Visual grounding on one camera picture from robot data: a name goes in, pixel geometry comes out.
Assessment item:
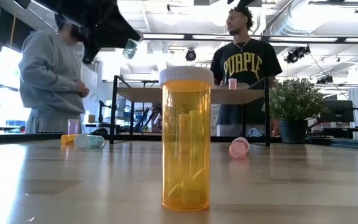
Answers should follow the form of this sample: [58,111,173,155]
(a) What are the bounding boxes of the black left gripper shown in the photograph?
[61,0,142,65]

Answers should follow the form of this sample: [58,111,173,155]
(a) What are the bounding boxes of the teal pill bottle white cap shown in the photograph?
[122,30,144,60]
[74,133,106,150]

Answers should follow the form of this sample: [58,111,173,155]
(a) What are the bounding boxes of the purple pill bottle white cap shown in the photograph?
[67,119,80,136]

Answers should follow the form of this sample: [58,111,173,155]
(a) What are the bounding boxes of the orange pill bottle white cap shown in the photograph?
[158,65,214,213]
[60,134,79,146]

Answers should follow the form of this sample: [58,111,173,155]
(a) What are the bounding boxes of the wooden shelf black metal legs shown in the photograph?
[109,74,271,147]

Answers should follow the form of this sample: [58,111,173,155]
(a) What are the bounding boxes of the person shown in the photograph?
[209,6,283,138]
[17,14,90,134]

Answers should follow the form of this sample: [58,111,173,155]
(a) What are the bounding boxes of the linear ceiling light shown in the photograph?
[141,32,358,44]

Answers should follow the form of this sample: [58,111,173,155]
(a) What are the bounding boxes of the black spotlight cluster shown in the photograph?
[283,45,311,65]

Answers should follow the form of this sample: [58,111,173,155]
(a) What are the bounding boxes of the potted green plant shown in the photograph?
[262,77,328,144]

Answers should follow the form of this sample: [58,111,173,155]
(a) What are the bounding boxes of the black track spotlights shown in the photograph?
[316,74,334,85]

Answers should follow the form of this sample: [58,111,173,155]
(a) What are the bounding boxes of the large window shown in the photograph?
[0,46,24,133]

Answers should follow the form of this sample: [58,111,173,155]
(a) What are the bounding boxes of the blue white rounded object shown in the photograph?
[247,128,264,138]

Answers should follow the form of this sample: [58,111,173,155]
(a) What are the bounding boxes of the black computer monitor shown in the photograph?
[319,100,355,123]

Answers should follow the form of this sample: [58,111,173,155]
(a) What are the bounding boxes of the silver air duct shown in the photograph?
[261,0,343,65]

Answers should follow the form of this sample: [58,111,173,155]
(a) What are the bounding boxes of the black metal rig frame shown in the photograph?
[0,132,358,152]

